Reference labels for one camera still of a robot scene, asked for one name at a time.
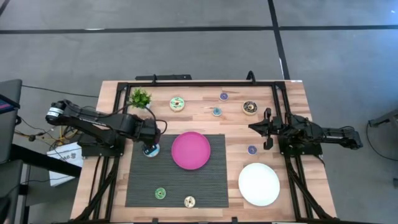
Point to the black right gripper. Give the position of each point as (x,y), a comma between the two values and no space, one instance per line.
(278,128)

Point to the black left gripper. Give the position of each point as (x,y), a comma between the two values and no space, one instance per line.
(147,130)

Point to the large light blue donut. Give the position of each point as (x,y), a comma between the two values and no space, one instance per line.
(154,152)

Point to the large chocolate donut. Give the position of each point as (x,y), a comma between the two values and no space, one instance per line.
(245,109)

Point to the large green zigzag donut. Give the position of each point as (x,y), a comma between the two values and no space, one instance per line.
(173,105)

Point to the small teal donut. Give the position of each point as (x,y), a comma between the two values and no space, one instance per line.
(214,112)

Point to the white drizzled sprinkled donut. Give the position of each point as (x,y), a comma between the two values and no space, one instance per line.
(186,203)

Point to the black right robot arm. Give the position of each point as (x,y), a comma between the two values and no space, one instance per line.
(311,130)

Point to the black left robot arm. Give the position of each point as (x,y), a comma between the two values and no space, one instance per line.
(93,123)

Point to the small blue-purple sprinkled donut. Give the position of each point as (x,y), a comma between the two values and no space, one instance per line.
(249,150)
(221,97)

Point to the grey woven placemat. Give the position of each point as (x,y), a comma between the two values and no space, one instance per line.
(149,177)

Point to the pink round plate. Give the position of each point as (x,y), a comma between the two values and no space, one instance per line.
(191,151)

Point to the green plant in white pot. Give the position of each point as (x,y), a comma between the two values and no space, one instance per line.
(140,98)

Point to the small green donut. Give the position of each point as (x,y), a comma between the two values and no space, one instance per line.
(157,194)

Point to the black loop clamp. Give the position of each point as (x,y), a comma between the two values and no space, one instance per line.
(251,74)

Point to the white round plate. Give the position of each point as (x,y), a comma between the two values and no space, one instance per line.
(259,184)

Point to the white cardboard box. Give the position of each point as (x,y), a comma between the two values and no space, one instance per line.
(63,158)

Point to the black floor stand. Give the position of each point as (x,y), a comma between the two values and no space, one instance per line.
(384,119)

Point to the dark grey laptop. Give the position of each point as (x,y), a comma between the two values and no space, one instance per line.
(9,124)

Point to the black camera bar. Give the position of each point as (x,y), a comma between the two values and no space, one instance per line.
(163,77)

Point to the black aluminium table frame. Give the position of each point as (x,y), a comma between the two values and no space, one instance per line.
(202,84)

